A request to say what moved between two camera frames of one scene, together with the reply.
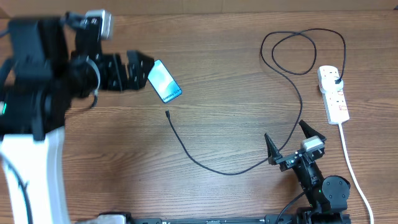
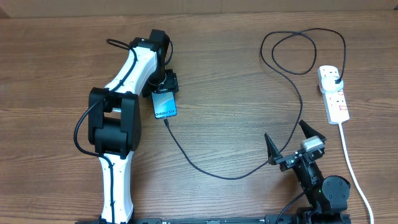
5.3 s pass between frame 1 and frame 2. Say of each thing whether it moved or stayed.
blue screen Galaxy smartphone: moved
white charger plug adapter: stayed
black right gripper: stayed
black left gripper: moved
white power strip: stayed
